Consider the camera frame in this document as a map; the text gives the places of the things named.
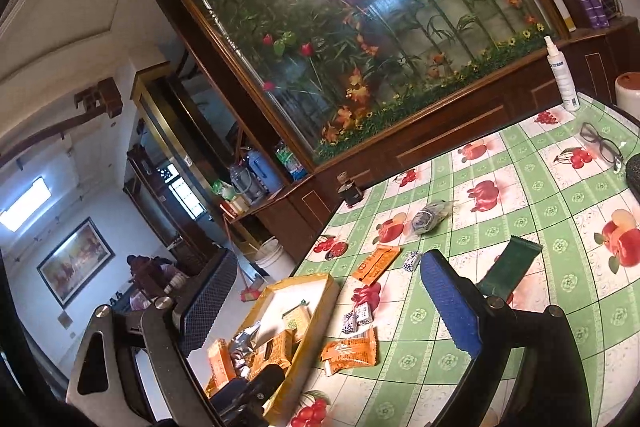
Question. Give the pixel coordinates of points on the black white candy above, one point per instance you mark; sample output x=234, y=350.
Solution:
x=412, y=260
x=363, y=312
x=350, y=325

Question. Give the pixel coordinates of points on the grey thermos jug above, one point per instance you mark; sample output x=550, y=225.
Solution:
x=244, y=184

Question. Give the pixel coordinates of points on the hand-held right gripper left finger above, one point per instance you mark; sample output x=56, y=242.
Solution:
x=205, y=302

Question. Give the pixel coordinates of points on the green fruit print tablecloth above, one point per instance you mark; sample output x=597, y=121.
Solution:
x=550, y=257

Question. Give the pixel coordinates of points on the yellow-edged white tray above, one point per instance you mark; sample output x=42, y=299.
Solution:
x=305, y=297

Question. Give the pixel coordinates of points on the green white bag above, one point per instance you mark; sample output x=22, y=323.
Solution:
x=223, y=190

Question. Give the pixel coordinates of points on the barred window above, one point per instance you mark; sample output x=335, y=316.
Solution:
x=182, y=197

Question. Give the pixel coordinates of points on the ceiling light panel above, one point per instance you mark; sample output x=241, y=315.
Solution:
x=25, y=204

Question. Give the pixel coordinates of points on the blue thermos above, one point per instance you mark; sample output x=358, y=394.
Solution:
x=265, y=172

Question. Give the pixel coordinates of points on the red broom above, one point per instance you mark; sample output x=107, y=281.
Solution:
x=249, y=294

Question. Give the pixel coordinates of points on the blue green bag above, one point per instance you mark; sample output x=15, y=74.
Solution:
x=288, y=161

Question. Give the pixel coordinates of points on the black eyeglasses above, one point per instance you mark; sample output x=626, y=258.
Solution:
x=600, y=146

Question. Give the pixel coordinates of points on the black eyeglass case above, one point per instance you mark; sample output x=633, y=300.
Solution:
x=633, y=177

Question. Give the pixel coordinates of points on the orange snack packet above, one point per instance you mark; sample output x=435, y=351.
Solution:
x=375, y=264
x=350, y=352

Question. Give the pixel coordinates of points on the white jar brown lid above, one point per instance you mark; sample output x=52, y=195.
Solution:
x=628, y=97

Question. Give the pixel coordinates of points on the white spray bottle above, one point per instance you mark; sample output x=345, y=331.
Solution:
x=562, y=74

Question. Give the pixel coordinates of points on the dark green packet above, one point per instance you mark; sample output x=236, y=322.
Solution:
x=507, y=267

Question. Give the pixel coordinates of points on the white bucket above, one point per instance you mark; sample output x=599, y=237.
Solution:
x=272, y=259

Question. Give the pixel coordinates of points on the brown wooden sideboard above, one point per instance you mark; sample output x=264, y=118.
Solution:
x=450, y=127

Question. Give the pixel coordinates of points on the purple spray can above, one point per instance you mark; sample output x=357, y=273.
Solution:
x=599, y=7
x=586, y=9

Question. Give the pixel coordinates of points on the small green label cracker packet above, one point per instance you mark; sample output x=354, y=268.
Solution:
x=296, y=319

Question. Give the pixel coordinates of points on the framed wall picture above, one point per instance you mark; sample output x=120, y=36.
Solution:
x=75, y=259

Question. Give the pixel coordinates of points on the silver foil packet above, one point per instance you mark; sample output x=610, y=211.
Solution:
x=245, y=342

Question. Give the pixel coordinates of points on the glass cabinet with artificial flowers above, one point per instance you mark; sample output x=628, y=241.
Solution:
x=375, y=32

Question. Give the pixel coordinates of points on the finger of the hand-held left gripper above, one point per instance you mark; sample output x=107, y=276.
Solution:
x=255, y=394

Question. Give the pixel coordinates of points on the orange cracker packet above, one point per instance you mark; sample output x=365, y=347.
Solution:
x=272, y=353

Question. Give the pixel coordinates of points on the clear bag of dark snacks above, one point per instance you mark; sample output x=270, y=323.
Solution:
x=430, y=216

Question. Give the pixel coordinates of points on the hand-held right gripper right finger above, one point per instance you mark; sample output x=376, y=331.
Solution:
x=450, y=302

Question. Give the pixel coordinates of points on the yellow red box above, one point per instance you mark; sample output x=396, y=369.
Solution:
x=236, y=205

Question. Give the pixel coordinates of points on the dark ink bottle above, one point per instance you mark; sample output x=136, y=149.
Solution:
x=349, y=193

